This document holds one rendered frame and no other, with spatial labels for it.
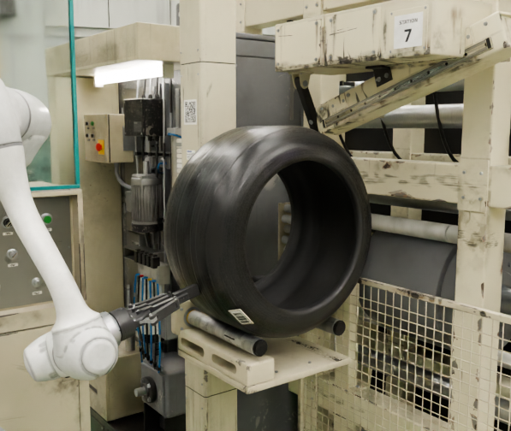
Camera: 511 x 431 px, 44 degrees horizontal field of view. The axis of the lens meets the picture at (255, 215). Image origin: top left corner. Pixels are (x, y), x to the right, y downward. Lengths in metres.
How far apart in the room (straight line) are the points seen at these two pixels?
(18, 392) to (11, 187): 0.87
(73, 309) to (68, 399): 0.92
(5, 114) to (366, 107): 1.01
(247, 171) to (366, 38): 0.49
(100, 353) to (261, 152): 0.63
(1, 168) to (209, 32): 0.77
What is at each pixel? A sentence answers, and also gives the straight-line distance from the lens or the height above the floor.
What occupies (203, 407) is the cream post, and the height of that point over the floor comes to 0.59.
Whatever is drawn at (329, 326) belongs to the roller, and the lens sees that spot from 1.85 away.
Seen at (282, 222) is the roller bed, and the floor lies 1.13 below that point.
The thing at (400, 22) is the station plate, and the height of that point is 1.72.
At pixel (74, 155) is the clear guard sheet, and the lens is 2.13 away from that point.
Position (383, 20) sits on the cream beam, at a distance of 1.75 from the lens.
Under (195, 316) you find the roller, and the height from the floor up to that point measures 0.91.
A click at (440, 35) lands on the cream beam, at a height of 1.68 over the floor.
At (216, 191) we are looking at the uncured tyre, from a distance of 1.55.
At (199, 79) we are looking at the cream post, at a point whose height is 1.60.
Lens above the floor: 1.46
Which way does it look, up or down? 8 degrees down
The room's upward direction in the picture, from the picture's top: straight up
